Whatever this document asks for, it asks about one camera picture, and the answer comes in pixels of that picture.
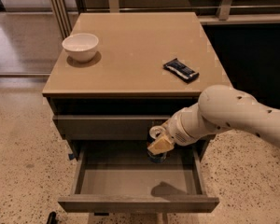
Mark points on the blue pepsi can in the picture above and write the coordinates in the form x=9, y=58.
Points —
x=159, y=158

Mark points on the closed top drawer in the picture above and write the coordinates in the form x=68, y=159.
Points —
x=99, y=127

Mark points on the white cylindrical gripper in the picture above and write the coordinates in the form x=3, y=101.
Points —
x=176, y=131

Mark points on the beige drawer cabinet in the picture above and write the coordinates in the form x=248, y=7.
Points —
x=126, y=77

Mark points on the metal railing frame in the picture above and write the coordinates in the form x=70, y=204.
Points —
x=211, y=12

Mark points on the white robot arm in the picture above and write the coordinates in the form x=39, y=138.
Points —
x=219, y=109

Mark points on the white ceramic bowl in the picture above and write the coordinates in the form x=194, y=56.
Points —
x=81, y=47

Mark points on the open middle drawer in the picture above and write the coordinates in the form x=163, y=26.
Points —
x=118, y=177

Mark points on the dark blue snack bar wrapper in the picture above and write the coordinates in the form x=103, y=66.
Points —
x=181, y=70

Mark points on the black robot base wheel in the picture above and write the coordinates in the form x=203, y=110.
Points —
x=52, y=218

